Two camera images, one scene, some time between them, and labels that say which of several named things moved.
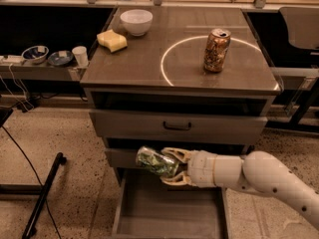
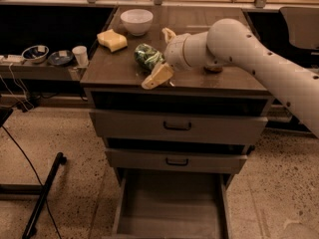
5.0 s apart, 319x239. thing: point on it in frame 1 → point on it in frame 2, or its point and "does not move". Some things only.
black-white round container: (35, 54) does not move
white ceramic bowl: (137, 22) does not move
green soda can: (161, 164) → (148, 57)
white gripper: (201, 168) → (173, 53)
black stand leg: (30, 228) does not move
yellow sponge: (114, 41) does not move
